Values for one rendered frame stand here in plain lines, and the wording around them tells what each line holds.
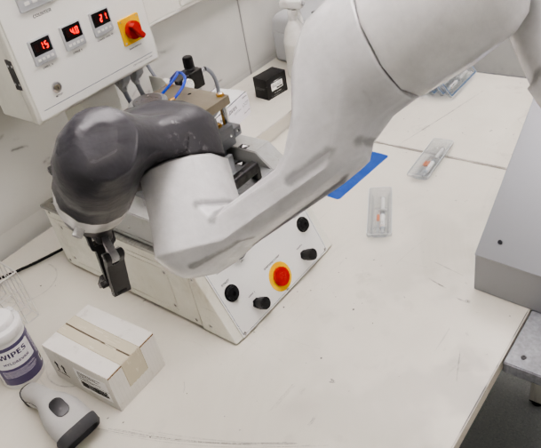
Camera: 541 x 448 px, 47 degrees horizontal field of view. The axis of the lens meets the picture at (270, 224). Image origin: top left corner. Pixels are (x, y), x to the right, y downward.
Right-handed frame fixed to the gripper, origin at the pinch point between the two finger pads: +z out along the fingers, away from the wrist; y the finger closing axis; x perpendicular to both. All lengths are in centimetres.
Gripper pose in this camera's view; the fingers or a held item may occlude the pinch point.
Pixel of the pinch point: (87, 239)
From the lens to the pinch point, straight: 95.5
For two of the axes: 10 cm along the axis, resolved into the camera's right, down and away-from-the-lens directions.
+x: 8.3, -4.1, 3.8
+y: 4.8, 8.7, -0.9
